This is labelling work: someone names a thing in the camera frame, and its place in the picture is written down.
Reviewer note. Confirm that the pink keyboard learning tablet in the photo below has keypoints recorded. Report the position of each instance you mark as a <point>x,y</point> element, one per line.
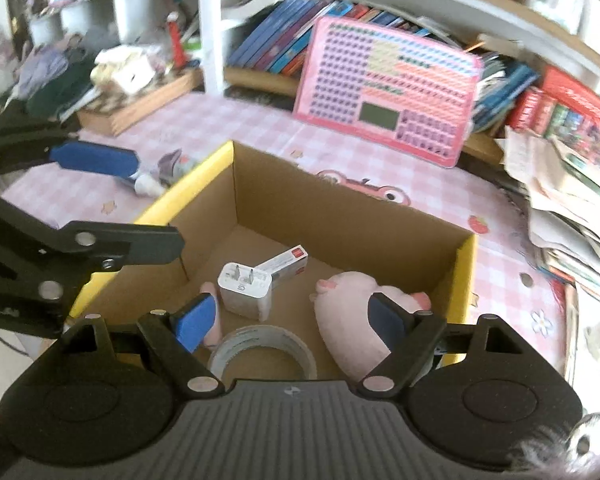
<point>389,86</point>

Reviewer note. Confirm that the pink plush pig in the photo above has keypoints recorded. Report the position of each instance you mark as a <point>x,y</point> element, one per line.
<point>340,306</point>

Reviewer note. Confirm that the row of blue books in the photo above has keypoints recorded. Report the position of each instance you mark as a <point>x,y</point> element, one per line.
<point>283,34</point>

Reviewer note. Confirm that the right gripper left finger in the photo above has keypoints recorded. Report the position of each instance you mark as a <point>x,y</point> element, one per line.
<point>173,338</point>

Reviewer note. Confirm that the purple grey toy car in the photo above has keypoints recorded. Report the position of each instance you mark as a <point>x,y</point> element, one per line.
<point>174,166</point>

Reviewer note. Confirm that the small white red box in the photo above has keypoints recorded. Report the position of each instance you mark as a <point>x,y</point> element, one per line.
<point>286,264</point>

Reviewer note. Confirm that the white blue bottle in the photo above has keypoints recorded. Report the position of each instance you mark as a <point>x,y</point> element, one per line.
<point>143,184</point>

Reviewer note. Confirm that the gloved right hand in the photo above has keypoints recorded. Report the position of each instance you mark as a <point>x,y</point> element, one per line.
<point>553,454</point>

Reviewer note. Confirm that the stack of papers and books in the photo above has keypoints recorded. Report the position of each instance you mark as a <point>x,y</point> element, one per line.
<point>563,193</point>

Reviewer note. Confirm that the pink tablecloth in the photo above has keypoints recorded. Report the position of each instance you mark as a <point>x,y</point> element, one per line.
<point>506,280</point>

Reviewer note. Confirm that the red thick dictionary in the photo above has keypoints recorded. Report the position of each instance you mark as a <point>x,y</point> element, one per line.
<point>570,92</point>

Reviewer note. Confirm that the yellow cardboard box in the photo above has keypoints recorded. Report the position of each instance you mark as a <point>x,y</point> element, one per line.
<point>246,206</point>

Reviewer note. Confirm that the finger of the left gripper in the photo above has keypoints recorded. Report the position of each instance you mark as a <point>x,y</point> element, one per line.
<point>110,245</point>
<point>27,142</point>

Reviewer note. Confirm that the clear tape roll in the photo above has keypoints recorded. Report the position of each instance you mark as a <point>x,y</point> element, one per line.
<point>262,338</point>

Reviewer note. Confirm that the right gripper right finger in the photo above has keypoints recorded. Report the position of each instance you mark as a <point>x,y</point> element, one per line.
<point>411,339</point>

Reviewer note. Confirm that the white charger plug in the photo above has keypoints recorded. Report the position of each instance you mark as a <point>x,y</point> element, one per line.
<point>246,291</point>

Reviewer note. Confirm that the wooden chess board box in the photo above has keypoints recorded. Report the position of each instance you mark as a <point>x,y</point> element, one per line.
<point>113,113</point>

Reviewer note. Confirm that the crumpled plastic snack bag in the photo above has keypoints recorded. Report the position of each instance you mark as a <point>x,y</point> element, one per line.
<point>123,69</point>

